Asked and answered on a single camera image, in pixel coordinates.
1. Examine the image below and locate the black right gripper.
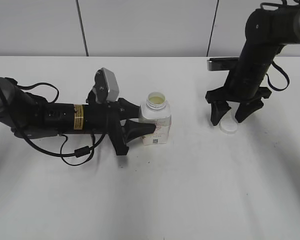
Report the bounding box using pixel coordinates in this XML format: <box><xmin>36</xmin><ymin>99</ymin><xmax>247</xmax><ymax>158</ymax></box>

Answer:
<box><xmin>205</xmin><ymin>86</ymin><xmax>272</xmax><ymax>126</ymax></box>

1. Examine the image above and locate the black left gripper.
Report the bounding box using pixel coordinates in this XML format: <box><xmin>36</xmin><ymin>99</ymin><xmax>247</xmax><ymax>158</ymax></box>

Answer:
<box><xmin>86</xmin><ymin>91</ymin><xmax>156</xmax><ymax>156</ymax></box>

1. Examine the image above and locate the white screw cap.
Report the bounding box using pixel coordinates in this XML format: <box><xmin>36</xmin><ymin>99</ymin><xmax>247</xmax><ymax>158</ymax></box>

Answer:
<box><xmin>219</xmin><ymin>118</ymin><xmax>238</xmax><ymax>135</ymax></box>

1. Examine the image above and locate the white square plastic bottle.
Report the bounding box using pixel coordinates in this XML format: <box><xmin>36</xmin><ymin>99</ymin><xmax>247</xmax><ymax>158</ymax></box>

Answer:
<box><xmin>139</xmin><ymin>92</ymin><xmax>172</xmax><ymax>146</ymax></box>

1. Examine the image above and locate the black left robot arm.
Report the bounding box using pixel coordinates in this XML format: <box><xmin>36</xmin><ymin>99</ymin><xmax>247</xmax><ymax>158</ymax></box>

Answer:
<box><xmin>0</xmin><ymin>68</ymin><xmax>156</xmax><ymax>156</ymax></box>

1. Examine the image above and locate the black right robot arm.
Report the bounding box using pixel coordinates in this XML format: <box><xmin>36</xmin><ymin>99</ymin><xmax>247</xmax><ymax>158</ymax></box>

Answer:
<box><xmin>205</xmin><ymin>0</ymin><xmax>300</xmax><ymax>126</ymax></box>

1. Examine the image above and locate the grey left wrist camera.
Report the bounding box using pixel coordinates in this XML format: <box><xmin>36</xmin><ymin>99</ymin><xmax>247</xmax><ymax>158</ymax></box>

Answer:
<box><xmin>92</xmin><ymin>67</ymin><xmax>120</xmax><ymax>104</ymax></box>

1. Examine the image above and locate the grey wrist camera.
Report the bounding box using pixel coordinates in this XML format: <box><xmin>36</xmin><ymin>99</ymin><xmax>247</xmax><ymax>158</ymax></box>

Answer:
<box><xmin>92</xmin><ymin>67</ymin><xmax>120</xmax><ymax>104</ymax></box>
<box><xmin>207</xmin><ymin>57</ymin><xmax>239</xmax><ymax>72</ymax></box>

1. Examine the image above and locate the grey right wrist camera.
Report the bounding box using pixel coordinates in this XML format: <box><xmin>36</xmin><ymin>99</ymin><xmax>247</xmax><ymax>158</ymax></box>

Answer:
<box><xmin>207</xmin><ymin>57</ymin><xmax>239</xmax><ymax>72</ymax></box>

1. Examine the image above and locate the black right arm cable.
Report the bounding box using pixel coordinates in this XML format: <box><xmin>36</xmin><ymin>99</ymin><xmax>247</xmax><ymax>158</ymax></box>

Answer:
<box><xmin>265</xmin><ymin>61</ymin><xmax>290</xmax><ymax>91</ymax></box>

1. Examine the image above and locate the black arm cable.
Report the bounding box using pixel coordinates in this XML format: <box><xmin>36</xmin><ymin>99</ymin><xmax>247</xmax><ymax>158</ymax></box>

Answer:
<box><xmin>4</xmin><ymin>79</ymin><xmax>110</xmax><ymax>166</ymax></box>
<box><xmin>265</xmin><ymin>61</ymin><xmax>290</xmax><ymax>91</ymax></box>

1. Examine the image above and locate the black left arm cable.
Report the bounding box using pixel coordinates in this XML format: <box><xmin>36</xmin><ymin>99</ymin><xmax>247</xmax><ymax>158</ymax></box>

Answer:
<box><xmin>4</xmin><ymin>79</ymin><xmax>110</xmax><ymax>166</ymax></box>

